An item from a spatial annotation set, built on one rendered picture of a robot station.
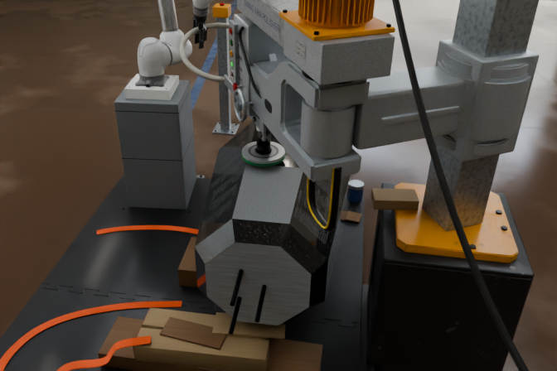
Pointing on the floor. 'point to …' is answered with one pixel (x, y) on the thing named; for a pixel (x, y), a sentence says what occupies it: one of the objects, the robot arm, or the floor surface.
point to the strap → (100, 312)
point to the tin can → (356, 190)
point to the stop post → (224, 71)
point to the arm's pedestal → (157, 149)
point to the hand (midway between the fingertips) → (199, 40)
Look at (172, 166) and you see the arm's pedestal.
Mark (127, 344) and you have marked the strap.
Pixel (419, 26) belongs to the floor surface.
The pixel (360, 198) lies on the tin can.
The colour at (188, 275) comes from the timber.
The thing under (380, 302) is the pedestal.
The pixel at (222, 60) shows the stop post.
